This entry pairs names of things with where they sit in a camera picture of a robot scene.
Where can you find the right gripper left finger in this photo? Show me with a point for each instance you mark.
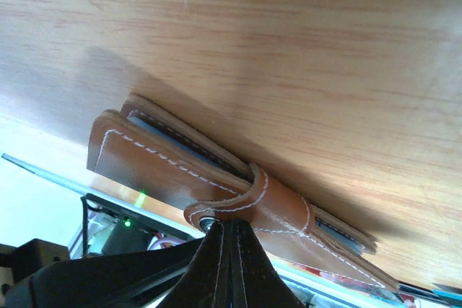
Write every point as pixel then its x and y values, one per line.
pixel 205 283

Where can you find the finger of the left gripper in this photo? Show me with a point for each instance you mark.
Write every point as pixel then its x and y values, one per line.
pixel 45 276

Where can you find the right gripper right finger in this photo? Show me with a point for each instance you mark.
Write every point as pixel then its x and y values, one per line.
pixel 255 283

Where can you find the brown leather card holder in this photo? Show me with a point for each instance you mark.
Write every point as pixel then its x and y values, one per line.
pixel 144 147

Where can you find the teal card bottom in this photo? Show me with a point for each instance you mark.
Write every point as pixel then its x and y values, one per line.
pixel 452 298

